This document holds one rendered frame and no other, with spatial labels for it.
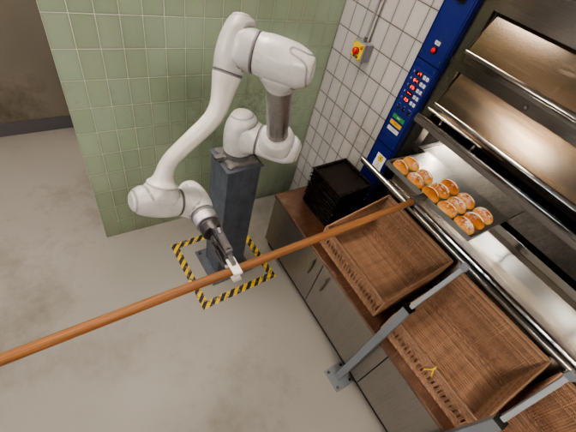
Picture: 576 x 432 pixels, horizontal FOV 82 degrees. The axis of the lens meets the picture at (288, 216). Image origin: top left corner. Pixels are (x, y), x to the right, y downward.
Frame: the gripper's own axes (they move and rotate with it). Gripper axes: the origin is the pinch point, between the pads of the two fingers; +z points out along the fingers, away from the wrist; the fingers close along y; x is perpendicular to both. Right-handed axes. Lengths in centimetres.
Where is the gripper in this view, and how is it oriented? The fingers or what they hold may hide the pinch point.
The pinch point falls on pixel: (233, 269)
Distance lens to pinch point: 111.3
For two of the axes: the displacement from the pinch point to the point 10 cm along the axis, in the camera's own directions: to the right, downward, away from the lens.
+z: 5.2, 7.0, -4.9
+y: -2.1, 6.6, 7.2
